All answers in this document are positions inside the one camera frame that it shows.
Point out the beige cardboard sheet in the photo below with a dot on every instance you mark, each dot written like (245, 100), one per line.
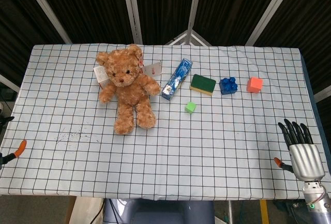
(80, 211)

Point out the blue studded building block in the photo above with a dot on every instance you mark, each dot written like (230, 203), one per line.
(228, 87)

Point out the brown plush teddy bear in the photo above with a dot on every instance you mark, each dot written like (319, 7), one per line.
(126, 89)

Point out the blue toothpaste box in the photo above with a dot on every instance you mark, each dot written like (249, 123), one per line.
(177, 80)

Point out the green yellow sponge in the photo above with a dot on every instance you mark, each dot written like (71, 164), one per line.
(203, 83)

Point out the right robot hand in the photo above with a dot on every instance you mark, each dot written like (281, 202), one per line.
(306, 160)

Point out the green cube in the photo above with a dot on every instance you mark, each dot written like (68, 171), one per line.
(190, 107)

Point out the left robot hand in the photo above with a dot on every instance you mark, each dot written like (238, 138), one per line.
(20, 148)

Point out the white paper tags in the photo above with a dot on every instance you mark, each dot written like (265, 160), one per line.
(101, 75)

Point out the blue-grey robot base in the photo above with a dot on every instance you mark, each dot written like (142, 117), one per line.
(160, 212)

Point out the round red white hang tag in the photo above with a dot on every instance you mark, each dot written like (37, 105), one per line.
(141, 62)

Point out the white partition frame post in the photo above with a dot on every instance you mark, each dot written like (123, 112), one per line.
(194, 6)
(45, 8)
(271, 12)
(132, 6)

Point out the white black checked tablecloth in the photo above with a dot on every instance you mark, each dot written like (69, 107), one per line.
(181, 151)

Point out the orange cube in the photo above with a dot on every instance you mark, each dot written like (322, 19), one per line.
(254, 85)

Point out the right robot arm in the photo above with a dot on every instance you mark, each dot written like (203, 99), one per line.
(319, 200)

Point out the white partition foot bracket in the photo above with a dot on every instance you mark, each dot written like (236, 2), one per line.
(187, 37)

